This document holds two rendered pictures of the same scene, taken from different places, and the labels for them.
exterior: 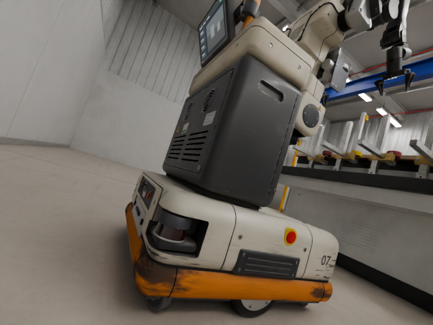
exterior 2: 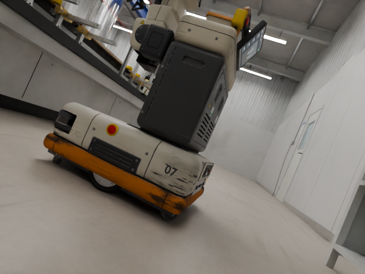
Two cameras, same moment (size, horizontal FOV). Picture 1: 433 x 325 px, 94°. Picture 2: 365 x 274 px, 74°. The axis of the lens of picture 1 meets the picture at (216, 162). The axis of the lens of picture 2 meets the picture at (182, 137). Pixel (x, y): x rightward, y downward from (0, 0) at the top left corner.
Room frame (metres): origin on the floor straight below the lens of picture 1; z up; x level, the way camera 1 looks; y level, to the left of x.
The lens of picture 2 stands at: (1.74, 0.83, 0.30)
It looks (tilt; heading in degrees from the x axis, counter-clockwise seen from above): 1 degrees up; 220
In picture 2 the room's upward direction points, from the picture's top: 24 degrees clockwise
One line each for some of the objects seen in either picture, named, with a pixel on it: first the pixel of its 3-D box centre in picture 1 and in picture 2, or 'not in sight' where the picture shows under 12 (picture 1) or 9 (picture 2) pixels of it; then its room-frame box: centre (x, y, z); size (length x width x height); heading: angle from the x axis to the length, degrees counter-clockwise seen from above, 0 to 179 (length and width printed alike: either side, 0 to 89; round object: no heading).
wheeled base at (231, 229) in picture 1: (219, 226); (143, 156); (0.86, -0.09, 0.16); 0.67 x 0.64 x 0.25; 116
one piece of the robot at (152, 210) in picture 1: (147, 190); (206, 170); (0.70, 0.19, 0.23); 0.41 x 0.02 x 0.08; 26
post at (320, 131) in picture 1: (315, 149); not in sight; (1.81, -0.82, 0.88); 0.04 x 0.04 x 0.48; 26
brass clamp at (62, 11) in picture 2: (431, 161); (64, 13); (1.12, -1.16, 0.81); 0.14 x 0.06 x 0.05; 26
